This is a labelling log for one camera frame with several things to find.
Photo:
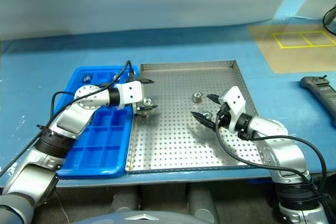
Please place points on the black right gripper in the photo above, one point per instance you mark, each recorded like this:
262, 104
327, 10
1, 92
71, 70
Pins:
224, 116

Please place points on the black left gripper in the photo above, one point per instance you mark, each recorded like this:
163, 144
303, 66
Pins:
138, 108

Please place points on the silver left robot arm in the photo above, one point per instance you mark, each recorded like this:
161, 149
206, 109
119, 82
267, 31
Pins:
71, 121

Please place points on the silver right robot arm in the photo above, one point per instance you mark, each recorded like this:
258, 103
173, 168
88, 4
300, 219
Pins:
286, 153

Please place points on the blue plastic compartment tray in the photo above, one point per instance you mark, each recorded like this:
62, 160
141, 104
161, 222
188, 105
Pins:
105, 142

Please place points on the perforated metal tray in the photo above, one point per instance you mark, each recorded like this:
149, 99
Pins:
170, 150

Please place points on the brown cardboard mat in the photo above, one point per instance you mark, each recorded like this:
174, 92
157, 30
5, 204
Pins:
288, 61

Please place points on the grey rounded shape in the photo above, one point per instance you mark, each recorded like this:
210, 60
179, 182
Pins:
202, 205
124, 203

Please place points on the grey remote control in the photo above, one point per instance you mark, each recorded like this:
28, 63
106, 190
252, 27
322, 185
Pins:
319, 90

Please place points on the yellow tape rectangle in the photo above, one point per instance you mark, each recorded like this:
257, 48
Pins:
307, 46

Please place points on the grey robot torso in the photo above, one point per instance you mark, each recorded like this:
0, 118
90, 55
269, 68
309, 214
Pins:
136, 218

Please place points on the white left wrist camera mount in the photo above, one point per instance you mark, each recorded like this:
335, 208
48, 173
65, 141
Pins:
130, 91

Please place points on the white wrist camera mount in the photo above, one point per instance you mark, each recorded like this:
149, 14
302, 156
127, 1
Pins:
130, 91
236, 100

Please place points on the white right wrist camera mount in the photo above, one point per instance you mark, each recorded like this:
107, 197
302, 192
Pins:
236, 100

